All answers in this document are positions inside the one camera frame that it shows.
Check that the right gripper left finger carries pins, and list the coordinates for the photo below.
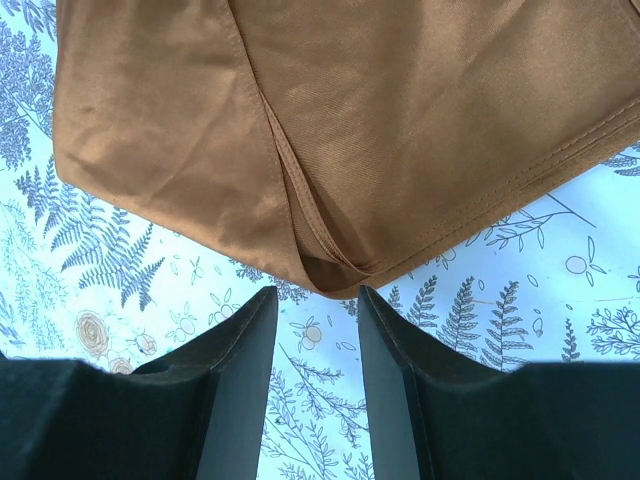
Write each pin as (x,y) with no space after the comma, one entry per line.
(195,413)

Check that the orange brown cloth napkin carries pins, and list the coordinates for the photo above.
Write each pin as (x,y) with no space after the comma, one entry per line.
(339,143)

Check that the floral tablecloth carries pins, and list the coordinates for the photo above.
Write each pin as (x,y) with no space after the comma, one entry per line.
(555,281)

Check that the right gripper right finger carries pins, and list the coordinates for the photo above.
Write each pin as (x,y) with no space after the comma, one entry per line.
(433,413)

